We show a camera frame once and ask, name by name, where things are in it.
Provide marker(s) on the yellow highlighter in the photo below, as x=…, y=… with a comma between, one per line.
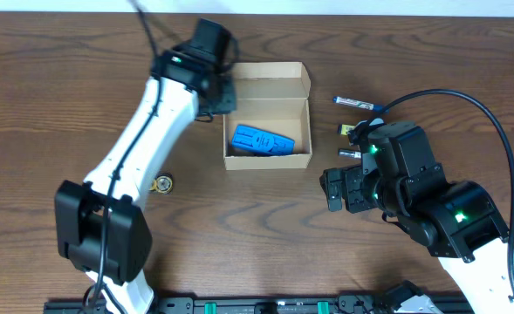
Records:
x=345, y=129

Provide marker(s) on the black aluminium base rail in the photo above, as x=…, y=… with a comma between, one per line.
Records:
x=453, y=304

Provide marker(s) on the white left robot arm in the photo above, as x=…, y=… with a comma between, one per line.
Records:
x=101, y=228

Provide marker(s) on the cardboard box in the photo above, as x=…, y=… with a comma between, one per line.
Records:
x=270, y=96

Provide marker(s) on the blue whiteboard marker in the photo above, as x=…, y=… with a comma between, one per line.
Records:
x=357, y=104

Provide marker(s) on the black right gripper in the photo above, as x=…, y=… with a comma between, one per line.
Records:
x=341, y=189

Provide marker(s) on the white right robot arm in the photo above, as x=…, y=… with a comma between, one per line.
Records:
x=457, y=222

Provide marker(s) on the correction tape dispenser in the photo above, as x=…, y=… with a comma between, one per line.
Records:
x=162, y=184

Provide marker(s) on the black whiteboard marker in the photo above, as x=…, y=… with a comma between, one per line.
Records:
x=349, y=153

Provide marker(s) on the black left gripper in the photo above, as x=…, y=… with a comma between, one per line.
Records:
x=225, y=97

